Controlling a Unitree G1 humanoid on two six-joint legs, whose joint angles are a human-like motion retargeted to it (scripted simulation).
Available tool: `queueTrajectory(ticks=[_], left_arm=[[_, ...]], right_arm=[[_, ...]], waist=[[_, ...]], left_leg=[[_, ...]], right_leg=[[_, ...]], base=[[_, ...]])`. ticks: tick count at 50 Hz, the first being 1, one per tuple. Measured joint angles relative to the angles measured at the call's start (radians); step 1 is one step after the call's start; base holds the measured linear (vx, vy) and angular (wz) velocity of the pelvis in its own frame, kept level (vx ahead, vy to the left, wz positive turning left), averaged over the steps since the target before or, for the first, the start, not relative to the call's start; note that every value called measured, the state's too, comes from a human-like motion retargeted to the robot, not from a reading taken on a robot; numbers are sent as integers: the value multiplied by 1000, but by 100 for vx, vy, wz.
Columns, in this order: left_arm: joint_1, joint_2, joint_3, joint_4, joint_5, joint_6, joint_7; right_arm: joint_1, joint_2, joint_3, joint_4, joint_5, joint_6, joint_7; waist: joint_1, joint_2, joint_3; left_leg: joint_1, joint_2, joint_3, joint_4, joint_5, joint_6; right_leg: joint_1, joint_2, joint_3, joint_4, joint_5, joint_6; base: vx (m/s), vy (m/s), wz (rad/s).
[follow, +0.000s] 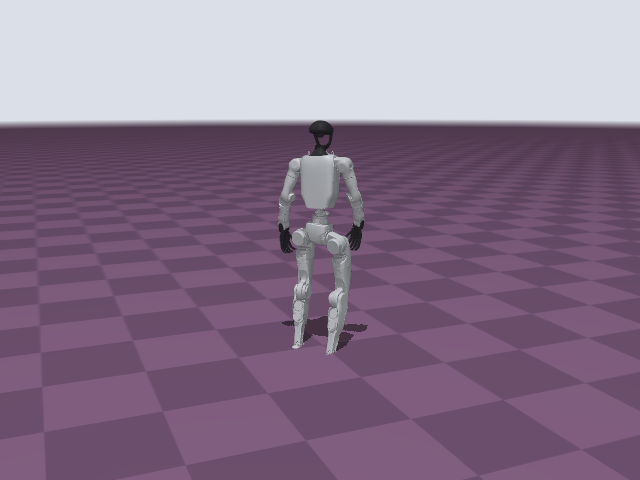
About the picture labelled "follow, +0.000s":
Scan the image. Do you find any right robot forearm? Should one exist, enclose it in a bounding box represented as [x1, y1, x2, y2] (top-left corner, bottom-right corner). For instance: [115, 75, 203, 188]
[351, 190, 365, 227]

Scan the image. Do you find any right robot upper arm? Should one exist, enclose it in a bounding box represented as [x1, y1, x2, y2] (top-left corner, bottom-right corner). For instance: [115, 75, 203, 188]
[334, 157, 361, 203]

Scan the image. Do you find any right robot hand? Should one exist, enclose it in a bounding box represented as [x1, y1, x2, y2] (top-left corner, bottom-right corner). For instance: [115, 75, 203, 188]
[345, 220, 364, 251]

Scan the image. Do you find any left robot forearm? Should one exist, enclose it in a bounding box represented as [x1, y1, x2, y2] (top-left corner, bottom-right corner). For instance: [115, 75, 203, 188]
[278, 198, 291, 230]

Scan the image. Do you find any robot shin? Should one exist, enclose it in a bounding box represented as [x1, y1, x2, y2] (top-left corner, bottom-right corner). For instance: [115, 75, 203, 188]
[326, 293, 348, 354]
[293, 284, 310, 346]

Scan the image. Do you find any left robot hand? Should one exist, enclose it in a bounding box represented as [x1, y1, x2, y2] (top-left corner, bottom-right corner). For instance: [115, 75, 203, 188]
[278, 223, 295, 253]

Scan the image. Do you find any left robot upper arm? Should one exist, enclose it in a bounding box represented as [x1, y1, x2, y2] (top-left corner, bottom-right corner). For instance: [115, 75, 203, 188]
[280, 158, 301, 203]

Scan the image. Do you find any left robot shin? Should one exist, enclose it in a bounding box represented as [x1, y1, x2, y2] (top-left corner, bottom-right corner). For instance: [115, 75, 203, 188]
[293, 284, 310, 346]

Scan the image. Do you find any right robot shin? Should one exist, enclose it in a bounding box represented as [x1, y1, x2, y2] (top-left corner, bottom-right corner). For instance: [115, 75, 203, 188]
[326, 293, 348, 354]

